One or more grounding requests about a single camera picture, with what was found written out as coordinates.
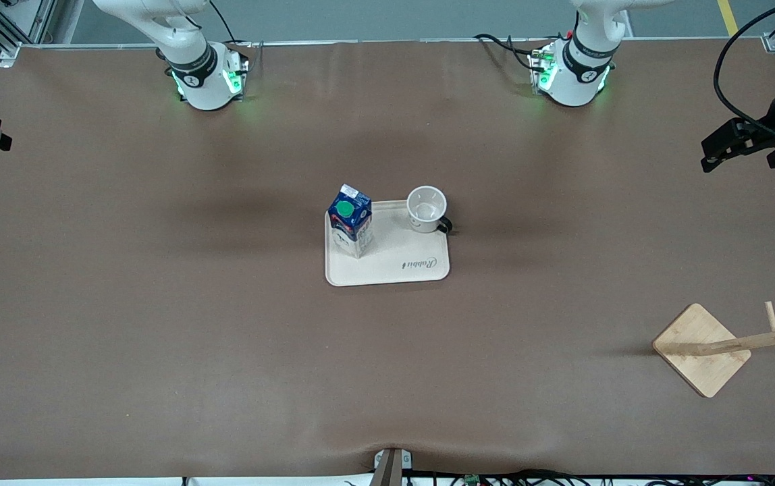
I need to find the white cup black handle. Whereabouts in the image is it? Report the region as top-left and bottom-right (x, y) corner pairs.
(406, 186), (454, 236)

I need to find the blue white milk carton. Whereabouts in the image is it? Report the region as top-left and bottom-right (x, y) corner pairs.
(327, 184), (373, 260)

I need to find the wooden cup stand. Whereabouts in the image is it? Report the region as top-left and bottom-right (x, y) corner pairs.
(651, 301), (775, 399)

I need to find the cream rectangular tray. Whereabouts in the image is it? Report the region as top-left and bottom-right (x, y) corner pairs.
(324, 199), (451, 288)

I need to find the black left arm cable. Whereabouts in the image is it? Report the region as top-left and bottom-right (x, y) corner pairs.
(714, 0), (775, 132)

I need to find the black cable at arm base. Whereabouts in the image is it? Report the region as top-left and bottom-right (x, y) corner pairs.
(474, 34), (538, 72)
(208, 0), (255, 63)

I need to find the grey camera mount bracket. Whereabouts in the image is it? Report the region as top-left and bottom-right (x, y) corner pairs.
(370, 448), (413, 486)

